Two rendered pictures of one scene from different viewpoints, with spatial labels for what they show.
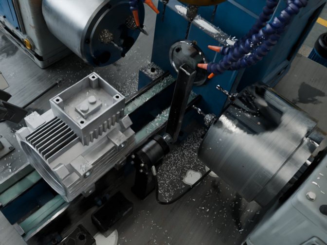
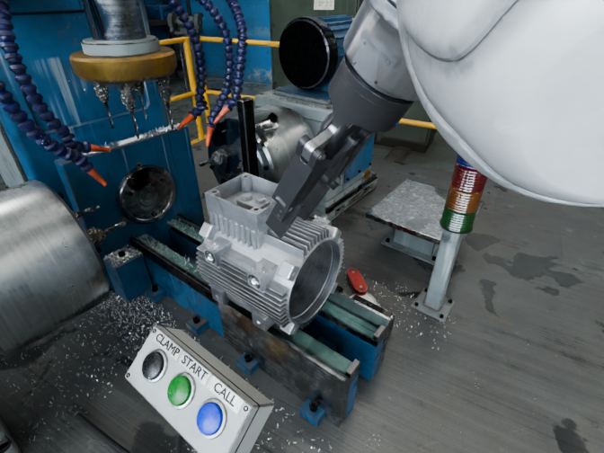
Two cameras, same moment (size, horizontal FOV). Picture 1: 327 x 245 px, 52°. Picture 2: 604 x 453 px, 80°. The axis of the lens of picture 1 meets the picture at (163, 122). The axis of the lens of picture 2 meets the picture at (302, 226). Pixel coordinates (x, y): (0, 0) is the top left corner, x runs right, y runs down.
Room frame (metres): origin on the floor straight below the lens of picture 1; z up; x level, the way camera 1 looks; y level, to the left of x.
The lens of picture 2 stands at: (0.30, 0.70, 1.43)
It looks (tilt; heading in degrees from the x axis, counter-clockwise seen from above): 34 degrees down; 274
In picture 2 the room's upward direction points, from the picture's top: straight up
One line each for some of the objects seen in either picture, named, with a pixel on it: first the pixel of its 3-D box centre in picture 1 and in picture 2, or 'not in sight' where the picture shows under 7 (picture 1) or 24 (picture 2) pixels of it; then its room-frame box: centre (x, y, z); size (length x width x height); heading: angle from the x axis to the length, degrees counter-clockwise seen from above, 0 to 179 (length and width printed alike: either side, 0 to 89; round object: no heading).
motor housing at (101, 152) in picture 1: (78, 142); (271, 260); (0.39, 0.19, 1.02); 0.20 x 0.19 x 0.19; 147
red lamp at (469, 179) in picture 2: not in sight; (470, 174); (0.03, 0.07, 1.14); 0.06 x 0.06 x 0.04
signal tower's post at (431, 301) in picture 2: not in sight; (453, 233); (0.03, 0.07, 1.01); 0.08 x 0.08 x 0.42; 56
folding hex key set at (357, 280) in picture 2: not in sight; (356, 281); (0.21, 0.01, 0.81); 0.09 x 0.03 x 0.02; 107
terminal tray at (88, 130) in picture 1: (89, 109); (252, 209); (0.42, 0.16, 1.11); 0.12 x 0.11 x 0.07; 147
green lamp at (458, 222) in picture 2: not in sight; (458, 216); (0.03, 0.07, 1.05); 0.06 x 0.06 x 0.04
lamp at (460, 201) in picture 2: not in sight; (464, 196); (0.03, 0.07, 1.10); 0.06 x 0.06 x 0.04
